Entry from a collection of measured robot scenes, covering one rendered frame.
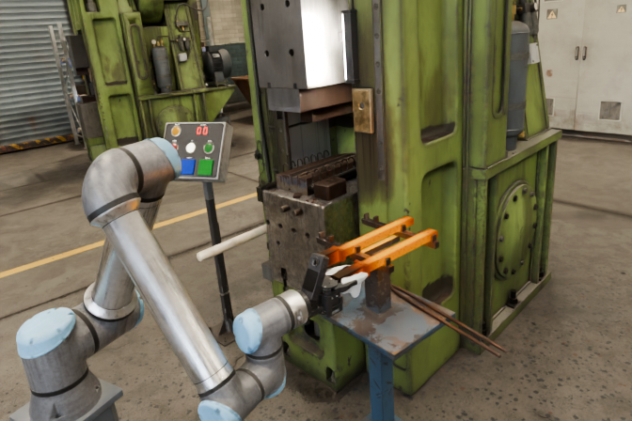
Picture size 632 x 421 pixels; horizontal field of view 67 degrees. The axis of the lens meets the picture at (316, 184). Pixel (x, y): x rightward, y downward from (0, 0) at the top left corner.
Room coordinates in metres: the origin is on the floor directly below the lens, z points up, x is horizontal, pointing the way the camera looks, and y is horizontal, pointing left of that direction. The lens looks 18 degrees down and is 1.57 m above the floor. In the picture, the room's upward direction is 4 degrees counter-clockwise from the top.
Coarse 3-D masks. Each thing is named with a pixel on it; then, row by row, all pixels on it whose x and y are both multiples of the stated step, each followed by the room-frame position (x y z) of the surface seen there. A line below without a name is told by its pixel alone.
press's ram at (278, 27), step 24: (264, 0) 2.02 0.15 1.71; (288, 0) 1.92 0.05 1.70; (312, 0) 1.91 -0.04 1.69; (336, 0) 2.00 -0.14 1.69; (264, 24) 2.03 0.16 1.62; (288, 24) 1.93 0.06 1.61; (312, 24) 1.91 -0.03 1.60; (336, 24) 2.00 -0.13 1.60; (264, 48) 2.04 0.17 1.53; (288, 48) 1.93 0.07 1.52; (312, 48) 1.90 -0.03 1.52; (336, 48) 1.99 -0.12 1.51; (264, 72) 2.05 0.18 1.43; (288, 72) 1.94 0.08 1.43; (312, 72) 1.89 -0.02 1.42; (336, 72) 1.99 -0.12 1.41
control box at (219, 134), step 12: (168, 132) 2.33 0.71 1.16; (180, 132) 2.31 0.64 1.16; (192, 132) 2.29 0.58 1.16; (204, 132) 2.26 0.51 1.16; (216, 132) 2.24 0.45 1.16; (228, 132) 2.26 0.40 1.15; (180, 144) 2.28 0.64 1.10; (204, 144) 2.23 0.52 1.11; (216, 144) 2.21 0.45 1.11; (228, 144) 2.24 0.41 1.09; (180, 156) 2.25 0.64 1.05; (192, 156) 2.22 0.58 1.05; (204, 156) 2.20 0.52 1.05; (216, 156) 2.17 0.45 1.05; (228, 156) 2.23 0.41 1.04; (216, 168) 2.14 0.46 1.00; (180, 180) 2.27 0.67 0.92; (192, 180) 2.23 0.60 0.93; (204, 180) 2.19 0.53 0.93; (216, 180) 2.15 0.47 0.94
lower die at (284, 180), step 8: (352, 152) 2.26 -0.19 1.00; (320, 160) 2.24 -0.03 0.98; (328, 160) 2.19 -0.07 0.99; (344, 160) 2.15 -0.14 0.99; (352, 160) 2.15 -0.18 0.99; (296, 168) 2.12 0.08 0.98; (304, 168) 2.04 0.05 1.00; (320, 168) 2.03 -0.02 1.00; (328, 168) 2.03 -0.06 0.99; (336, 168) 2.03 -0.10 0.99; (344, 168) 2.07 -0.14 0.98; (280, 176) 2.02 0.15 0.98; (288, 176) 1.99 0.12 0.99; (304, 176) 1.95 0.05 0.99; (328, 176) 2.00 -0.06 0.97; (352, 176) 2.11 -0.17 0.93; (280, 184) 2.03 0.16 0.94; (288, 184) 1.99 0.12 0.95; (296, 184) 1.95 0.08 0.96; (304, 184) 1.92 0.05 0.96; (296, 192) 1.95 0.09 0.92; (304, 192) 1.92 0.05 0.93; (312, 192) 1.93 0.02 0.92
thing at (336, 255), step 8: (408, 216) 1.50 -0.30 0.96; (392, 224) 1.44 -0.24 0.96; (400, 224) 1.44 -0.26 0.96; (408, 224) 1.46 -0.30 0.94; (376, 232) 1.38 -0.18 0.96; (384, 232) 1.38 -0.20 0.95; (392, 232) 1.41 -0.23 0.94; (360, 240) 1.34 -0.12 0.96; (368, 240) 1.34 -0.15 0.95; (376, 240) 1.36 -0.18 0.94; (328, 248) 1.27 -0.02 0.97; (336, 248) 1.27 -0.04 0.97; (344, 248) 1.29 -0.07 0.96; (352, 248) 1.29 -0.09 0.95; (360, 248) 1.32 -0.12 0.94; (328, 256) 1.25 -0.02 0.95; (336, 256) 1.27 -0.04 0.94; (344, 256) 1.26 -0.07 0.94; (328, 264) 1.24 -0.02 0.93
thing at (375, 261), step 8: (424, 232) 1.36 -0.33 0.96; (432, 232) 1.35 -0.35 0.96; (408, 240) 1.31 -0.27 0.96; (416, 240) 1.31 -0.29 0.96; (424, 240) 1.32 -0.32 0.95; (392, 248) 1.26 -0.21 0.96; (400, 248) 1.26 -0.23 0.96; (408, 248) 1.27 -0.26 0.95; (376, 256) 1.22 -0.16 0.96; (384, 256) 1.22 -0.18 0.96; (392, 256) 1.23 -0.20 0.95; (400, 256) 1.25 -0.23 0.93; (360, 264) 1.17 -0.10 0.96; (368, 264) 1.18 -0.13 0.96; (376, 264) 1.19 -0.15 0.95; (344, 272) 1.14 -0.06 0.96; (352, 272) 1.13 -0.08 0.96; (368, 272) 1.16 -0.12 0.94
